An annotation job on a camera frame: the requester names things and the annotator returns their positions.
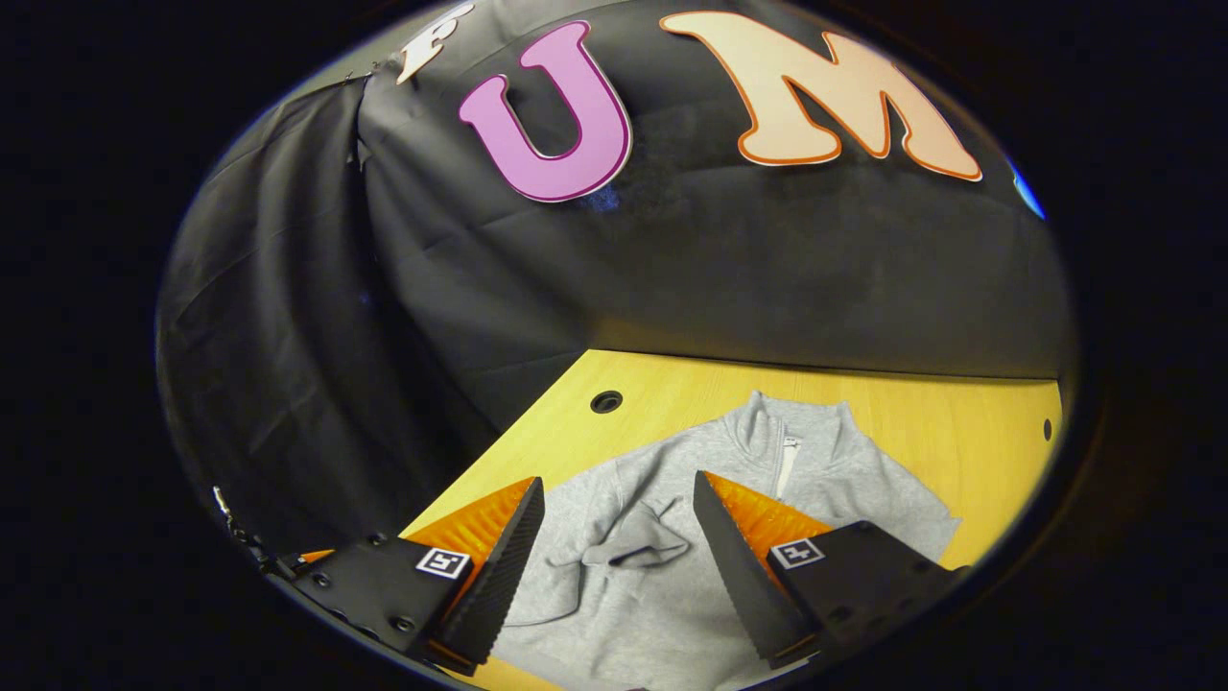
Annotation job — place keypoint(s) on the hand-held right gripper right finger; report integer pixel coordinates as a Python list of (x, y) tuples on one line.
[(743, 585)]

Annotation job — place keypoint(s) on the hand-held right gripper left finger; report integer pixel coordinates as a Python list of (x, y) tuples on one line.
[(499, 585)]

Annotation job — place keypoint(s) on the grey zip-neck sweatshirt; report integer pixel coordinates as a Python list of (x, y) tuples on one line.
[(652, 614)]

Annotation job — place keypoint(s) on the black backdrop cloth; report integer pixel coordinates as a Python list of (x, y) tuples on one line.
[(767, 288)]

